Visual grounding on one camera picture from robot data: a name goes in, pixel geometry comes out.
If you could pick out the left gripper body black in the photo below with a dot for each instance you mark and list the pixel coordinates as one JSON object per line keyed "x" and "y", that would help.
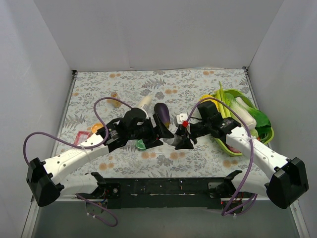
{"x": 153, "y": 130}

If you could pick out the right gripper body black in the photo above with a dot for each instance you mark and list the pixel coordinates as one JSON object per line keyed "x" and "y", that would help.
{"x": 186, "y": 132}

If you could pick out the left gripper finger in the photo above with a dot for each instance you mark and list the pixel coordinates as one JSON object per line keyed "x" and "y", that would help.
{"x": 152, "y": 143}
{"x": 160, "y": 129}

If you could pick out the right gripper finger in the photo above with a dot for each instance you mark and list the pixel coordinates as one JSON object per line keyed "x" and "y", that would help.
{"x": 183, "y": 143}
{"x": 182, "y": 131}

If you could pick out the white vitamin B bottle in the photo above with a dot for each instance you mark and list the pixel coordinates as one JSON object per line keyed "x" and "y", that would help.
{"x": 173, "y": 140}

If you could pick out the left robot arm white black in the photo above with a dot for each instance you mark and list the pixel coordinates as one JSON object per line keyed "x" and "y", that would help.
{"x": 48, "y": 179}

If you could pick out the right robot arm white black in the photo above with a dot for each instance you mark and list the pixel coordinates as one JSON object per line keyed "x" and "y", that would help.
{"x": 286, "y": 179}

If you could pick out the green round pill container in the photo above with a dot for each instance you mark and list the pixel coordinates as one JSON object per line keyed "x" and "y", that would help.
{"x": 140, "y": 145}

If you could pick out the purple eggplant toy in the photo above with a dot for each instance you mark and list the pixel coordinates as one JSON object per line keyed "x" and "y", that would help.
{"x": 162, "y": 111}

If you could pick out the white eggplant toy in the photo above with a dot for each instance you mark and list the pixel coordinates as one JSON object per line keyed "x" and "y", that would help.
{"x": 145, "y": 101}

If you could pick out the yellow napa cabbage toy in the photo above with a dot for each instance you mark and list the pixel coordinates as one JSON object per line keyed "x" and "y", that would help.
{"x": 209, "y": 98}

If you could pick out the amber pill bottle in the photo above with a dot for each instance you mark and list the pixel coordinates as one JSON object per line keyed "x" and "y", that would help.
{"x": 114, "y": 100}

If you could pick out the orange round pill container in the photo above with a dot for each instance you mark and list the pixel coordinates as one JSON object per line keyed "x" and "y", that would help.
{"x": 96, "y": 127}

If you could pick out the floral patterned table mat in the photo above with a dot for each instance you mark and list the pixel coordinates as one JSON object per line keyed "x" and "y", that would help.
{"x": 180, "y": 90}

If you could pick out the white daikon radish toy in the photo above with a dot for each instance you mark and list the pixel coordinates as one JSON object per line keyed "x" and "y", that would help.
{"x": 241, "y": 110}

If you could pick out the green plastic basket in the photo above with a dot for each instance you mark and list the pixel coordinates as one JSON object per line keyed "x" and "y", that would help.
{"x": 228, "y": 97}

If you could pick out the pink rectangular pill box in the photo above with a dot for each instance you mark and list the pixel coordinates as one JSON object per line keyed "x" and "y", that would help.
{"x": 81, "y": 137}

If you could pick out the green leafy vegetable toy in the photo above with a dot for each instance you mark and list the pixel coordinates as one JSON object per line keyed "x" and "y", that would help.
{"x": 263, "y": 125}

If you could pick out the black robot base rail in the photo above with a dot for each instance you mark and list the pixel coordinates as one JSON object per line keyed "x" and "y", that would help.
{"x": 163, "y": 192}

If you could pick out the aluminium frame rail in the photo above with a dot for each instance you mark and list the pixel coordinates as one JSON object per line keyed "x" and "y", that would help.
{"x": 33, "y": 213}

